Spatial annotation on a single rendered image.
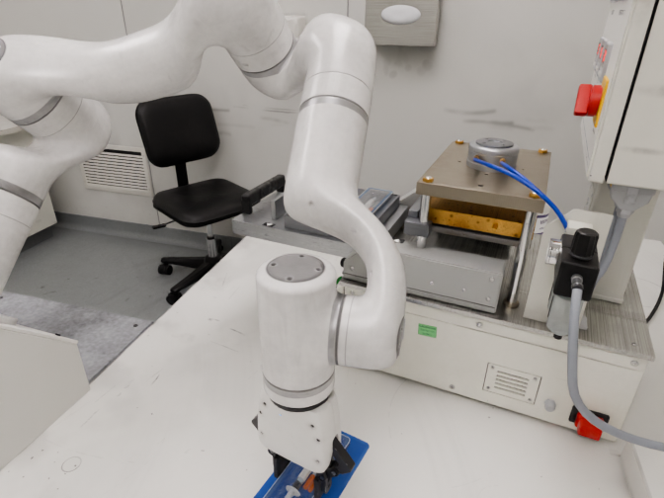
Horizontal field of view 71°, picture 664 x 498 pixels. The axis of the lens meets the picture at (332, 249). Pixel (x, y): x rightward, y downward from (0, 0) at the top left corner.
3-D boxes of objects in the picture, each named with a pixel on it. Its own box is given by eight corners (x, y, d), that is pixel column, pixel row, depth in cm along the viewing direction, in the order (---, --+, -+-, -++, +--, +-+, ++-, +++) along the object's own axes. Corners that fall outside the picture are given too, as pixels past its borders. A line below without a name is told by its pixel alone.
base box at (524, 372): (601, 325, 98) (624, 253, 91) (616, 466, 68) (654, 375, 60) (363, 271, 118) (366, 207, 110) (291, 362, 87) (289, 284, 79)
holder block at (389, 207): (399, 206, 98) (400, 194, 97) (366, 244, 82) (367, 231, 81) (328, 194, 104) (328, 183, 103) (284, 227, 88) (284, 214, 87)
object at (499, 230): (537, 204, 87) (548, 153, 83) (529, 254, 69) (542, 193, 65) (445, 190, 93) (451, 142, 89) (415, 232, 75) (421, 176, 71)
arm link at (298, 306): (347, 348, 57) (275, 338, 59) (351, 252, 51) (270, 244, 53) (334, 398, 50) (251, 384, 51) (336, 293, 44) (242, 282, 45)
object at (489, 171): (577, 204, 87) (595, 133, 81) (581, 282, 62) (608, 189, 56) (447, 185, 96) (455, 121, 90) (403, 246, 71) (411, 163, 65)
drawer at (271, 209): (407, 221, 100) (410, 188, 97) (373, 268, 83) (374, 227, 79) (287, 201, 111) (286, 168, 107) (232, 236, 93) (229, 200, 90)
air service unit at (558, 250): (573, 301, 66) (602, 204, 59) (575, 365, 54) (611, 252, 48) (534, 292, 68) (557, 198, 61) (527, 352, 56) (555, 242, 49)
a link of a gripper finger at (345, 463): (306, 419, 57) (294, 442, 60) (359, 459, 55) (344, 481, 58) (311, 412, 58) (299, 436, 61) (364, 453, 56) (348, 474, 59)
